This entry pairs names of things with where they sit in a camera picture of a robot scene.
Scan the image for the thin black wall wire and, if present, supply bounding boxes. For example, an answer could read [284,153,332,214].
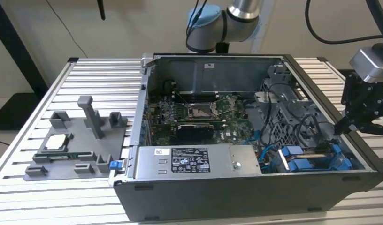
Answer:
[49,0,89,58]

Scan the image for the green motherboard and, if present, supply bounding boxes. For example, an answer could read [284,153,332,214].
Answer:
[145,92,259,147]

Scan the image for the thick black hanging cable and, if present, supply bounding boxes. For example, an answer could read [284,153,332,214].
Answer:
[304,0,383,45]

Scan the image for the blue disk wire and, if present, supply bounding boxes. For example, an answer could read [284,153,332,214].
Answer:
[244,133,279,173]

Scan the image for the grey metal disk bay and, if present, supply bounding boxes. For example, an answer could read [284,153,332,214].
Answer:
[243,65,338,165]

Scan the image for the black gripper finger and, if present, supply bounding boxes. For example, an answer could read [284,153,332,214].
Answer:
[351,118,383,137]
[334,71,370,136]

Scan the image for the dark grey PC case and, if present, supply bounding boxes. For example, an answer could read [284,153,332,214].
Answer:
[108,52,383,222]

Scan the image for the grey parts rack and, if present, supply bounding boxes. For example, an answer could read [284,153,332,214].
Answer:
[24,95,131,182]

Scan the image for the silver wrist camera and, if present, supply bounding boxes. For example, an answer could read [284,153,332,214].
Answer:
[348,46,383,83]

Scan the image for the green RAM stick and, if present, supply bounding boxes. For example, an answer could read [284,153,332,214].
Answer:
[36,152,89,159]

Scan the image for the black cable conduit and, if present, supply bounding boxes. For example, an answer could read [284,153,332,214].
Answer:
[364,0,383,50]

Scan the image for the thin metal locking lever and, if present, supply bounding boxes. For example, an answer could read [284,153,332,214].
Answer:
[172,90,189,105]

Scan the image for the black antenna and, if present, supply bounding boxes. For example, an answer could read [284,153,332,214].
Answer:
[96,0,107,21]

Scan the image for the CPU socket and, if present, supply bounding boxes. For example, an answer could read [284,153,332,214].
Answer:
[184,102,217,120]

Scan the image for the black floor stand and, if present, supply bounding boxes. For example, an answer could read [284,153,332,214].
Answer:
[0,0,50,131]

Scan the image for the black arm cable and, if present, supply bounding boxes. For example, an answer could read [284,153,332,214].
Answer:
[185,0,208,38]

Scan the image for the grey power supply unit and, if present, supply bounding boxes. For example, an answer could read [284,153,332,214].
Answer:
[133,144,263,178]

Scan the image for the silver CPU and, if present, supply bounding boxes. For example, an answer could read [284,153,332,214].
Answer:
[45,134,69,150]

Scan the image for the black graphics card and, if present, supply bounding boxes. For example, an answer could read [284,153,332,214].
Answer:
[175,123,216,145]

